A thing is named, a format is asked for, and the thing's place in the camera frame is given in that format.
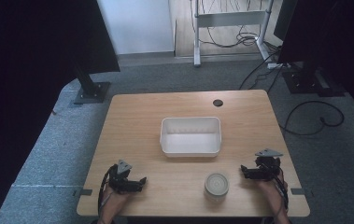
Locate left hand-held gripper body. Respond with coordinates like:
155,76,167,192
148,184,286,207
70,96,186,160
107,160,137,194

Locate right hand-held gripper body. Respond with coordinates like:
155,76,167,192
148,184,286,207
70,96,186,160
254,147,284,182

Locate white rectangular plastic bin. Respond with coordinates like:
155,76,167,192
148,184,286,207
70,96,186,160
159,116,222,158

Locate white power strip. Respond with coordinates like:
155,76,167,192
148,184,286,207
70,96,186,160
266,63,291,70

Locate black curtain panel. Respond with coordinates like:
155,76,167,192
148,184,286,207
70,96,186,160
273,0,354,124
0,0,121,224

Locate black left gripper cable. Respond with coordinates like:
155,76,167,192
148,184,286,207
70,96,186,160
97,163,119,217

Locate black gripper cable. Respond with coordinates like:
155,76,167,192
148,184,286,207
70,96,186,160
273,169,290,213
97,163,119,217

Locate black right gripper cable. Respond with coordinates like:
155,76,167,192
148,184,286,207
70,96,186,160
273,169,290,213

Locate black looped floor cable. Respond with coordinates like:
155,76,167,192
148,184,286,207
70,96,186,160
277,99,346,137

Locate black cable to power strip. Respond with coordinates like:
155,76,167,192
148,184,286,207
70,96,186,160
238,50,283,94

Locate black stand with base plate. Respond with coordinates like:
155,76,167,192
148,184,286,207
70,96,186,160
72,63,112,105
281,62,347,98

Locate black tangled floor cables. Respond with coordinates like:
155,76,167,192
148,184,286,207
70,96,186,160
190,0,281,50

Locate white metal desk frame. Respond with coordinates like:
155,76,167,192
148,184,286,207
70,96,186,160
192,0,276,68

